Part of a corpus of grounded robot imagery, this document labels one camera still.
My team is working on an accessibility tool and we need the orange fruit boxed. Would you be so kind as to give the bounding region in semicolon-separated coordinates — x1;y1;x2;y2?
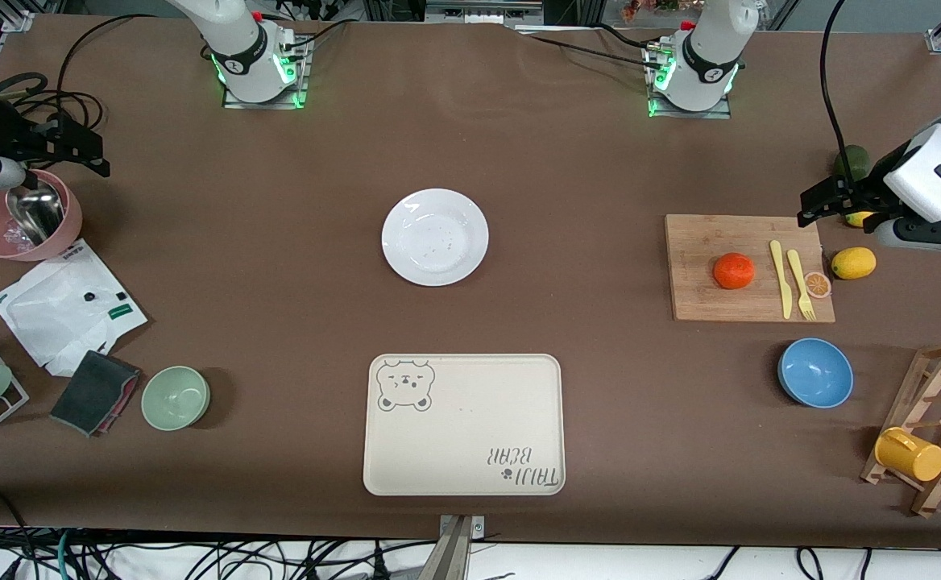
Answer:
713;253;757;290

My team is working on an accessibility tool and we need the white round plate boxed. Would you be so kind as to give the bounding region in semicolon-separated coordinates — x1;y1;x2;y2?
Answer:
381;188;490;288

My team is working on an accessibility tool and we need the green avocado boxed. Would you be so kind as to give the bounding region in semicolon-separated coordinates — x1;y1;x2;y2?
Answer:
833;145;873;183

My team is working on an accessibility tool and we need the yellow lemon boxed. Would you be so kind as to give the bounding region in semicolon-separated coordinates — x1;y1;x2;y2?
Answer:
831;246;877;281

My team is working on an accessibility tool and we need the yellow plastic fork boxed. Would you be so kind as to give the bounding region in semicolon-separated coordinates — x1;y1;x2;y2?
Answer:
786;249;817;322

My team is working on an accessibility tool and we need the metal scoop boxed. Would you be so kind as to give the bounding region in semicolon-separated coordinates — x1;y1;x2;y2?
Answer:
5;181;66;247

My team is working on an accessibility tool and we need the yellow plastic knife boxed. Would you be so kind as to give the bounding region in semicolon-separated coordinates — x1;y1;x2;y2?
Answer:
769;240;794;320

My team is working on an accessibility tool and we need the wooden cutting board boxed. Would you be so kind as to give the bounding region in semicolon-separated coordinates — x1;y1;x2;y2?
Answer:
665;213;836;324

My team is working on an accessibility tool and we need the white plastic bag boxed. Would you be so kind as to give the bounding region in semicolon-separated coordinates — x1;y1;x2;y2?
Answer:
0;239;149;378

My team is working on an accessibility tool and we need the blue bowl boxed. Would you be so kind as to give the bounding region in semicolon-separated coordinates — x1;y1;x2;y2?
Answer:
777;338;855;409

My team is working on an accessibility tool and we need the wooden cup rack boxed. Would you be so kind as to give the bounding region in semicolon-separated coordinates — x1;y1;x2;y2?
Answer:
860;340;941;518

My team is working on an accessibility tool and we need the dark grey cloth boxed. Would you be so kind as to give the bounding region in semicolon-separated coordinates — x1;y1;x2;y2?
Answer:
50;350;143;437

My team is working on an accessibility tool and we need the pink cloth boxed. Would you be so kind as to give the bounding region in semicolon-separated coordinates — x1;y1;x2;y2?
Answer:
100;371;143;436

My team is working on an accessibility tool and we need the pale green bowl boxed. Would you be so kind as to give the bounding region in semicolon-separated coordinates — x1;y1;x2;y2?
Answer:
141;366;211;432

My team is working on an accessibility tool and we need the yellow cup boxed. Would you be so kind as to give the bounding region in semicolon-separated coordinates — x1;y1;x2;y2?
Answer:
874;427;941;483

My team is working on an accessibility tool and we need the cream bear print tray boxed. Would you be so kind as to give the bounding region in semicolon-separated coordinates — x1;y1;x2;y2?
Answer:
363;354;566;497

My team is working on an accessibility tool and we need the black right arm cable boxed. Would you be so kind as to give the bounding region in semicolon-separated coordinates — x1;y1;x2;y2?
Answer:
0;14;159;144

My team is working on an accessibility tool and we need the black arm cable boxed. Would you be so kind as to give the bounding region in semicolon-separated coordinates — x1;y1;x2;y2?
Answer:
0;14;159;144
819;0;855;193

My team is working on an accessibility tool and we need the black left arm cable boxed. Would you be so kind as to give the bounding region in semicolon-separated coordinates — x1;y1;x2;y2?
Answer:
819;0;855;193

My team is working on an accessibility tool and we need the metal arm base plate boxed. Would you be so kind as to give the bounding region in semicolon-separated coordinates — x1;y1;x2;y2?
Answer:
645;40;732;120
222;36;310;110

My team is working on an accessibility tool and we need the black base cable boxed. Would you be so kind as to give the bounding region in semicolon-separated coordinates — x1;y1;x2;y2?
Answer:
281;19;352;56
517;23;658;70

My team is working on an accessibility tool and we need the aluminium frame structure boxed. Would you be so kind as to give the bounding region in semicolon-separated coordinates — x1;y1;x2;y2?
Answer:
362;0;604;30

